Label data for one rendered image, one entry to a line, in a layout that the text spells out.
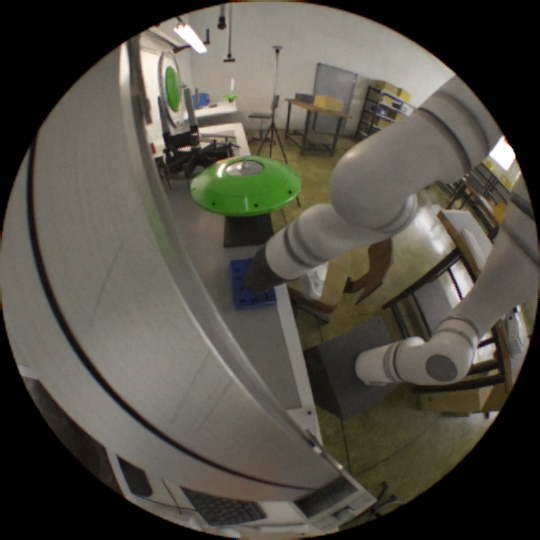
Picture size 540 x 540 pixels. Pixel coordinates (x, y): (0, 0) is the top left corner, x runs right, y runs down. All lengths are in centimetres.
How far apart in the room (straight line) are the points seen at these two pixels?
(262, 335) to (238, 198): 31
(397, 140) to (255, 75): 500
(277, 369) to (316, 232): 30
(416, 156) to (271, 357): 40
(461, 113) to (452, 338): 26
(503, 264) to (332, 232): 21
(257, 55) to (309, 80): 144
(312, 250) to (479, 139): 20
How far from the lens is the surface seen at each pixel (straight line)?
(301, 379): 42
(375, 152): 15
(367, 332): 57
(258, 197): 42
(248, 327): 42
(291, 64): 531
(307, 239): 20
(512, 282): 25
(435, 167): 15
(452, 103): 18
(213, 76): 509
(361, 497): 20
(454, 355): 29
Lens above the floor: 132
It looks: 59 degrees down
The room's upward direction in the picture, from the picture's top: 5 degrees clockwise
